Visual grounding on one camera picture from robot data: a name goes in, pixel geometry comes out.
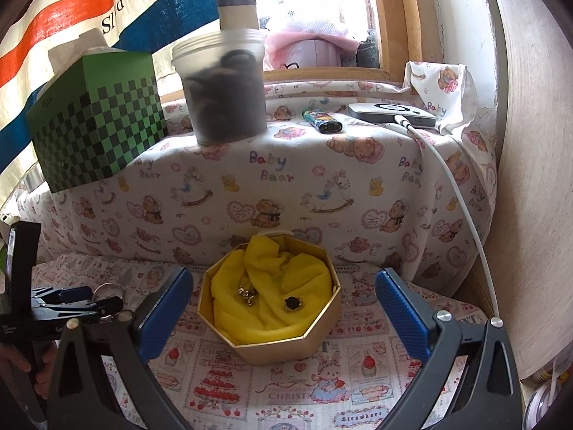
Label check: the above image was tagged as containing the beaded silver ring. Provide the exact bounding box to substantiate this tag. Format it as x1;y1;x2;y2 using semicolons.
91;281;126;324

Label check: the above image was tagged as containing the silver bow earring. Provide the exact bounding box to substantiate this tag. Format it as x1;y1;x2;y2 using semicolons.
237;285;257;307

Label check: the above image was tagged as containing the small gold black earring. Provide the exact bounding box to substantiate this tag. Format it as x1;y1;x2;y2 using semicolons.
284;296;304;312

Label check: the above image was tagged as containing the gold octagonal jewelry box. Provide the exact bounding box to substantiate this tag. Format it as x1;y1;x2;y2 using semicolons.
198;232;342;365

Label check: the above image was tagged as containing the person's left hand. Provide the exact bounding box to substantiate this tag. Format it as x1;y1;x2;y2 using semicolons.
0;342;57;400

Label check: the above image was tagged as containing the yellow cloth in box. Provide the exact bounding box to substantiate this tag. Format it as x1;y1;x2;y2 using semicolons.
210;235;333;345

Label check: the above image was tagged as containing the green black checkered tissue box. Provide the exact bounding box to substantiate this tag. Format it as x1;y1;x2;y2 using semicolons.
26;29;167;192

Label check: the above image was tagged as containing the grey power bank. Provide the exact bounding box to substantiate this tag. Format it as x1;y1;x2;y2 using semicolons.
348;103;437;128

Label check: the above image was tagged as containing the clear plastic jar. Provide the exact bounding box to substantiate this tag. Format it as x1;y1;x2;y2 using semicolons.
172;28;267;147

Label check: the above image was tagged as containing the striped red white blue fabric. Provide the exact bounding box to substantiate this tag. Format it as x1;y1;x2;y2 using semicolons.
1;0;218;201

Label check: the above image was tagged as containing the pink pillow behind window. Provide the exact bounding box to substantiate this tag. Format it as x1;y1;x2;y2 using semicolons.
263;19;360;71

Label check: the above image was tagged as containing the wooden window frame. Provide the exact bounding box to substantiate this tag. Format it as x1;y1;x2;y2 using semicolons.
158;0;425;104

